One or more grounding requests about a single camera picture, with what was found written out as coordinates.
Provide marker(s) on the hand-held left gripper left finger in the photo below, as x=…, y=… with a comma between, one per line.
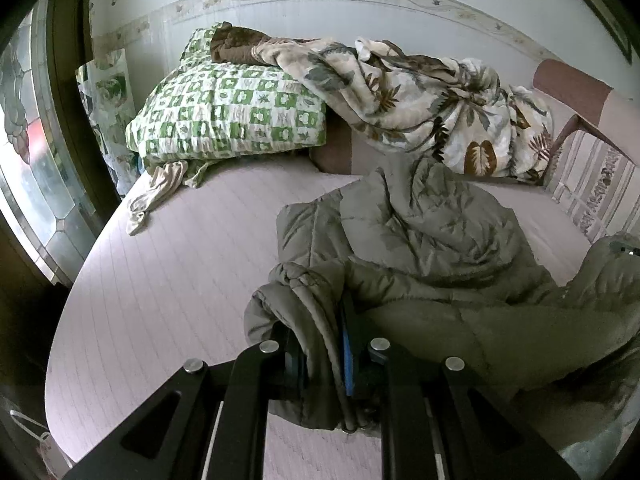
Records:
x=295, y=370

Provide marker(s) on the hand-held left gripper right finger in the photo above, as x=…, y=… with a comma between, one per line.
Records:
x=346, y=360

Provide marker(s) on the grey-green padded jacket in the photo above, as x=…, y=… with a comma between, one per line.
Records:
x=425, y=240

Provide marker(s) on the pink striped bed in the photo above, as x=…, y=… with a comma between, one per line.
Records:
x=175, y=285

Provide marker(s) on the pink bolster cushion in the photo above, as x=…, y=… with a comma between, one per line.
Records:
x=565, y=80
x=340, y=152

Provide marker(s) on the beige crumpled garment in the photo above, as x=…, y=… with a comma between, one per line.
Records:
x=155, y=190

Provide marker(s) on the leaf-print blanket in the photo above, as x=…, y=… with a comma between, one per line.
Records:
x=400, y=105

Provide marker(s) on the green checked pillow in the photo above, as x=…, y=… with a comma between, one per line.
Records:
x=225, y=110

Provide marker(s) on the striped floral backrest cushion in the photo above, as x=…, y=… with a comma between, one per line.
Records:
x=595, y=185

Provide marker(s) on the floral printed panel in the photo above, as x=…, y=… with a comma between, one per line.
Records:
x=107, y=110

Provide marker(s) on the brown cloth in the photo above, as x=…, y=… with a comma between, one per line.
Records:
x=235, y=47

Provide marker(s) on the stained glass window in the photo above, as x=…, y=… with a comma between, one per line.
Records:
x=30, y=160

